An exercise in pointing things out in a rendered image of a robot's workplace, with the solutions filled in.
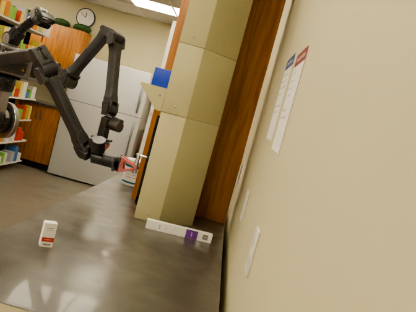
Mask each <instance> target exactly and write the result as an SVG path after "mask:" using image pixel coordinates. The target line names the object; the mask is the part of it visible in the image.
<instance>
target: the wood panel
mask: <svg viewBox="0 0 416 312"><path fill-rule="evenodd" d="M189 2H190V0H182V2H181V7H180V11H179V14H178V19H177V21H176V26H175V31H174V34H173V38H172V41H171V45H170V50H169V53H168V57H167V61H166V65H165V69H166V70H169V71H172V68H173V63H174V60H175V56H176V52H177V49H178V44H179V42H180V37H181V32H182V29H183V25H184V21H185V18H186V13H187V10H188V6H189ZM285 2H286V0H253V3H252V6H251V10H250V13H249V17H248V22H247V24H246V29H245V33H244V36H243V40H242V43H241V47H240V52H239V54H238V59H237V61H236V66H235V70H234V73H233V77H232V81H231V84H230V88H229V91H228V95H227V99H226V102H225V106H224V109H223V113H222V118H221V121H220V125H219V129H218V132H217V136H216V139H215V144H214V148H213V151H212V155H211V158H210V162H209V166H208V169H207V173H206V177H205V180H204V184H203V187H202V191H201V196H200V198H199V203H198V205H197V210H196V214H195V216H198V217H202V218H205V219H209V220H213V221H216V222H220V223H225V219H226V216H227V212H228V208H229V205H230V201H231V198H232V194H233V190H234V187H235V183H236V179H237V176H238V172H239V169H240V165H241V161H242V158H243V154H244V151H245V147H246V143H247V140H248V136H249V132H250V129H251V125H252V122H253V118H254V114H255V111H256V107H257V104H258V100H259V96H260V93H261V89H262V85H263V82H264V78H265V75H266V71H267V67H268V64H269V60H270V57H271V53H272V49H273V46H274V42H275V38H276V35H277V31H278V27H279V24H280V20H281V16H282V13H283V9H284V5H285ZM161 112H162V111H157V110H155V109H154V112H153V115H152V119H151V122H150V127H149V131H148V135H147V139H146V142H145V146H144V151H143V155H146V156H147V153H148V149H149V145H150V141H151V138H152V133H153V131H154V126H155V122H156V119H157V116H160V114H161ZM145 160H146V158H141V162H140V165H139V170H138V173H137V177H136V182H135V185H134V189H133V192H132V196H131V198H133V199H136V196H137V191H138V188H139V184H140V181H141V176H142V172H143V169H144V165H145Z"/></svg>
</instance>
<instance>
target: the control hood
mask: <svg viewBox="0 0 416 312"><path fill-rule="evenodd" d="M141 86H142V88H143V89H144V91H145V93H146V95H147V96H148V98H149V100H150V102H151V103H152V105H153V107H154V108H155V110H157V111H162V106H163V102H164V99H165V94H166V92H167V89H166V88H163V87H159V86H156V85H152V84H147V83H145V82H141Z"/></svg>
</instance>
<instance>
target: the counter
mask: <svg viewBox="0 0 416 312"><path fill-rule="evenodd" d="M122 177H123V174H118V175H116V176H114V177H112V178H110V179H108V180H106V181H104V182H101V183H99V184H97V185H95V186H93V187H91V188H89V189H87V190H85V191H82V192H81V193H79V194H76V195H75V196H73V197H70V198H69V199H66V200H64V201H62V202H60V203H58V204H56V205H54V206H52V207H50V208H47V209H45V210H43V211H41V212H39V213H37V214H35V215H33V216H31V217H29V218H27V219H25V220H23V221H21V222H19V223H17V224H15V225H12V226H10V227H8V228H6V229H4V230H2V231H0V312H219V301H220V281H221V270H222V250H223V231H224V223H220V222H216V221H213V220H209V219H205V218H202V217H198V216H195V217H194V221H193V225H181V226H184V227H188V228H193V229H196V230H201V231H204V232H209V233H212V234H213V236H212V240H211V243H205V242H202V241H197V240H192V239H189V238H185V237H182V236H176V235H172V234H169V233H164V232H159V231H156V230H151V229H148V228H145V225H146V223H147V221H146V220H142V219H137V218H135V217H134V214H135V211H136V206H137V205H135V199H133V198H131V196H132V192H133V189H134V187H131V186H127V185H125V184H122V182H121V180H122ZM44 220H50V221H56V222H57V223H58V227H57V230H56V234H55V238H54V242H53V247H52V248H49V247H42V246H39V244H38V242H39V239H40V234H41V230H42V226H43V222H44Z"/></svg>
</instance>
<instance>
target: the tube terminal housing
mask: <svg viewBox="0 0 416 312"><path fill-rule="evenodd" d="M235 66H236V61H234V60H231V59H228V58H226V57H224V56H221V55H219V54H216V53H213V52H211V51H209V50H206V49H204V48H199V47H196V46H192V45H187V44H185V43H180V42H179V44H178V49H177V52H176V56H175V60H174V63H173V68H172V71H171V76H170V80H169V83H168V87H167V92H166V94H165V99H164V102H163V106H162V112H161V114H160V118H159V121H158V125H157V130H156V133H155V137H154V141H153V144H152V149H151V152H150V156H149V161H148V164H147V168H146V171H145V175H144V180H143V183H142V187H141V191H140V195H139V199H138V202H137V206H136V211H135V214H134V217H135V218H137V219H142V220H146V221H147V218H150V219H155V220H159V221H162V222H168V223H172V224H175V225H193V221H194V217H195V214H196V210H197V205H198V203H199V198H200V196H201V191H202V187H203V184H204V180H205V177H206V173H207V169H208V166H209V162H210V158H211V155H212V151H213V148H214V144H215V139H216V136H217V132H218V129H219V125H220V121H221V118H222V113H223V109H224V106H225V102H226V99H227V95H228V91H229V88H230V84H231V81H232V77H233V73H234V70H235Z"/></svg>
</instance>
